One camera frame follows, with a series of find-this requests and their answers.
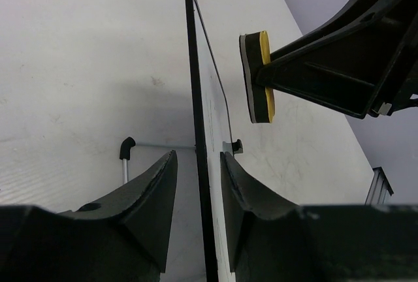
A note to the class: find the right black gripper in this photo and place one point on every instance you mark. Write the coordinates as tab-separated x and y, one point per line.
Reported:
361	62

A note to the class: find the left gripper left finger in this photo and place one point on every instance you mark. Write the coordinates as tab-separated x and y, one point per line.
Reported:
142	208

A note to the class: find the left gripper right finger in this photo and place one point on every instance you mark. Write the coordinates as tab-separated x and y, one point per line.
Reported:
261	234

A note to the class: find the black framed whiteboard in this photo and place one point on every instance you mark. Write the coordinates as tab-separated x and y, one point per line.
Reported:
212	138

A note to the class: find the whiteboard metal stand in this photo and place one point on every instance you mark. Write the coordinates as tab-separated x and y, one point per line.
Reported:
129	143

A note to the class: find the aluminium mounting rail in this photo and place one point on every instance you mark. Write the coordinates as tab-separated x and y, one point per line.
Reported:
380	190

